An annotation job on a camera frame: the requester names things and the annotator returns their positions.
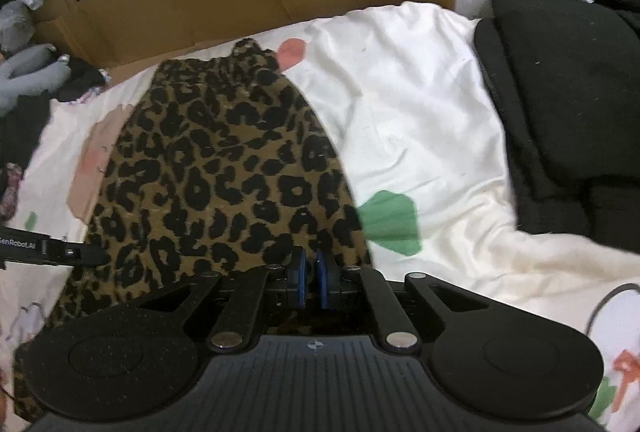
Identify grey plush toy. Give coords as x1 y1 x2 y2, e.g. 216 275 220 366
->
0 42 71 117

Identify white printed blanket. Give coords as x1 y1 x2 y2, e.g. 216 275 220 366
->
0 2 640 430

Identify leopard print garment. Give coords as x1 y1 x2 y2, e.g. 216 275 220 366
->
12 39 373 423

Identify grey crumpled cloth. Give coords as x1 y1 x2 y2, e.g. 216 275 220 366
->
0 2 36 53

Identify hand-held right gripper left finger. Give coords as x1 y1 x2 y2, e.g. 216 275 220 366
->
135 246 308 354

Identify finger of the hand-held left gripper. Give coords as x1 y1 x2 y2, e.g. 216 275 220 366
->
47 239 112 269

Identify black cloth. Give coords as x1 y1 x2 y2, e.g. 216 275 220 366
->
0 56 108 177

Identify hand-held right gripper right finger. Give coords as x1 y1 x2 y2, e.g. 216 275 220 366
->
314 249 493 354

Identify black folded clothes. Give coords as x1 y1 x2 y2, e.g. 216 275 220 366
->
472 0 640 255

